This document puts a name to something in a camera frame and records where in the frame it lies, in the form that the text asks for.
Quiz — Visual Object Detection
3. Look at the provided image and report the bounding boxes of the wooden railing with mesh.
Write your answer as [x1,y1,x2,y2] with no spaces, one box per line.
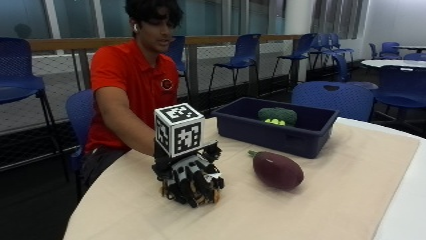
[26,34,304,111]

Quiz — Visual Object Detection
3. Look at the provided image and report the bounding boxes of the blue chair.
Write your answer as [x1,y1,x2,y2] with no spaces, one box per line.
[368,41,402,61]
[372,65,426,129]
[270,32,320,81]
[0,36,72,183]
[64,88,97,201]
[290,80,377,123]
[207,33,264,101]
[309,32,357,83]

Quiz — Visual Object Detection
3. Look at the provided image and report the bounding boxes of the the person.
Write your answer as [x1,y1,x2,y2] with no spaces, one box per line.
[79,0,185,188]

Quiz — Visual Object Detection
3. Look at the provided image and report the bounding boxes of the white round table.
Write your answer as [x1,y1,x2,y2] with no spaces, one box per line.
[360,58,426,70]
[392,45,426,52]

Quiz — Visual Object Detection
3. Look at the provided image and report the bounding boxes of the white cube with black markers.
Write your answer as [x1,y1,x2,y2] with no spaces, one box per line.
[153,102,207,159]

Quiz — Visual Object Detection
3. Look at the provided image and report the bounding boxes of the green broccoli soft toy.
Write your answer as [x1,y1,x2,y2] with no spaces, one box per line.
[257,106,300,127]

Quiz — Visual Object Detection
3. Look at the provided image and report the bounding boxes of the dark blue plastic bin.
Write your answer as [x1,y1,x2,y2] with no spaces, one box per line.
[211,96,341,160]

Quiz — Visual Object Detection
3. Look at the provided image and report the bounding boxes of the purple eggplant soft toy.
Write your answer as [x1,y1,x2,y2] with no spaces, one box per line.
[247,149,306,192]

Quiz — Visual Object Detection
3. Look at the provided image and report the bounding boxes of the grey window blinds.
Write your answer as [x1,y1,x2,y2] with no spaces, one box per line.
[309,0,366,40]

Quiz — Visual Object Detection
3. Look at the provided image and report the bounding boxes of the beige tablecloth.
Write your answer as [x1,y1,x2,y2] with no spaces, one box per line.
[63,117,422,240]

